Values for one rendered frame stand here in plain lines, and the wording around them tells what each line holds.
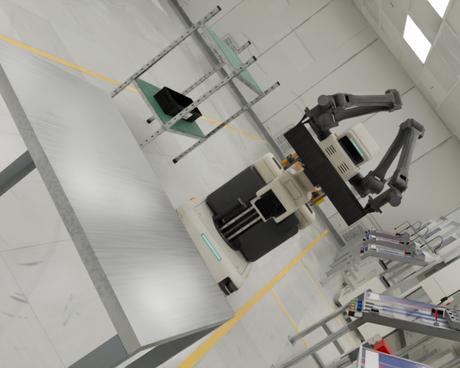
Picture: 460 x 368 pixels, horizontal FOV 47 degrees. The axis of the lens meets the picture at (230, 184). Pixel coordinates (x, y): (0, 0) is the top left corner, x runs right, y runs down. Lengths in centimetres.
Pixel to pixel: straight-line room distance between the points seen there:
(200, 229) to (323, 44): 844
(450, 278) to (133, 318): 614
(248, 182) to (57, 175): 251
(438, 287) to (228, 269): 407
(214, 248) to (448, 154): 820
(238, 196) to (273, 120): 774
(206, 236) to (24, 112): 225
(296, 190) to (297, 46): 835
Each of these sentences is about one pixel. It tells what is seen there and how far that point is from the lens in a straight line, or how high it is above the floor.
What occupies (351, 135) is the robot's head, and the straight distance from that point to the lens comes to 303.
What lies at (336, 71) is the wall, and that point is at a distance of 1112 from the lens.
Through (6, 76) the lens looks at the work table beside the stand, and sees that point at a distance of 112.
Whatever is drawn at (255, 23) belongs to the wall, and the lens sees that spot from 1163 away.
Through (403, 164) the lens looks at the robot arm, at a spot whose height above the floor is 142.
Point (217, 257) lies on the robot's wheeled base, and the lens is 319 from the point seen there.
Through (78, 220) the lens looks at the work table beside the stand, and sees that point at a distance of 95.
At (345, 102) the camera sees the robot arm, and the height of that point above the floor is 136.
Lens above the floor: 124
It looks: 13 degrees down
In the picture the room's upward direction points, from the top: 54 degrees clockwise
